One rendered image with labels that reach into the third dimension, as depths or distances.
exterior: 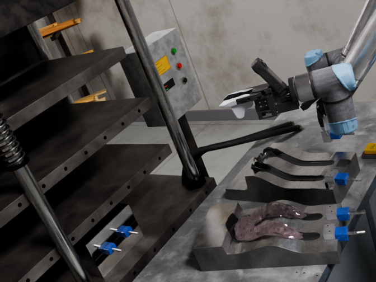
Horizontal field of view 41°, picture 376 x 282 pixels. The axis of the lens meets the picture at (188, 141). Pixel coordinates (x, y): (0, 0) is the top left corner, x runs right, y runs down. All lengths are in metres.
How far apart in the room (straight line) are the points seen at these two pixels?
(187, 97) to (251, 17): 1.96
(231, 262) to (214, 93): 3.35
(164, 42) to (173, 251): 1.01
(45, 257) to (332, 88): 1.20
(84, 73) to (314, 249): 1.11
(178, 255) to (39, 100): 0.80
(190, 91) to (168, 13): 2.41
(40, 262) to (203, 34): 3.25
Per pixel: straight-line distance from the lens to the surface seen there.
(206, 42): 4.81
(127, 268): 2.14
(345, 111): 1.41
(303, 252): 1.75
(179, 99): 2.54
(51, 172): 1.96
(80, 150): 2.03
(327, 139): 2.22
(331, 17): 4.11
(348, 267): 2.08
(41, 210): 1.90
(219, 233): 1.87
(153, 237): 2.24
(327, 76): 1.37
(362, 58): 1.49
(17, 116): 1.91
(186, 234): 2.14
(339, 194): 2.01
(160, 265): 2.04
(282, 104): 1.41
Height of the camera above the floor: 1.96
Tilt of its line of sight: 23 degrees down
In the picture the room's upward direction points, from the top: 22 degrees counter-clockwise
